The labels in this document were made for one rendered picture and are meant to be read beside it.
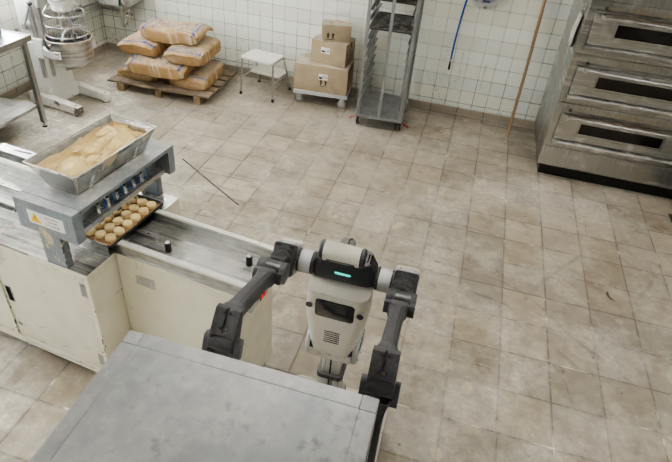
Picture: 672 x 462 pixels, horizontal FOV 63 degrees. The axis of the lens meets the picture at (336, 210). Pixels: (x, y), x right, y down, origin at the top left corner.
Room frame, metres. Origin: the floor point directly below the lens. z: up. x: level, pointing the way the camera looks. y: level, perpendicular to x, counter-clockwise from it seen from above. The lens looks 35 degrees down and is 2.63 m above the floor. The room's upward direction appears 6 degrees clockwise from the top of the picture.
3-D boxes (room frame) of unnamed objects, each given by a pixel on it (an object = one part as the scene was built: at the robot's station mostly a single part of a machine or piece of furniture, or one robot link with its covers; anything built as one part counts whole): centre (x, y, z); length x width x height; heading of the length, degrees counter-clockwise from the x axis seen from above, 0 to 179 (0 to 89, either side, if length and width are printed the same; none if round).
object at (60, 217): (2.19, 1.15, 1.01); 0.72 x 0.33 x 0.34; 162
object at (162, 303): (2.03, 0.67, 0.45); 0.70 x 0.34 x 0.90; 72
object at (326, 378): (1.47, -0.05, 0.58); 0.11 x 0.11 x 0.40; 78
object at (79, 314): (2.34, 1.60, 0.42); 1.28 x 0.72 x 0.84; 72
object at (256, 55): (5.92, 0.95, 0.23); 0.45 x 0.45 x 0.46; 69
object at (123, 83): (5.88, 2.00, 0.06); 1.20 x 0.80 x 0.11; 80
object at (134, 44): (5.95, 2.25, 0.47); 0.72 x 0.42 x 0.17; 168
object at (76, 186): (2.19, 1.15, 1.25); 0.56 x 0.29 x 0.14; 162
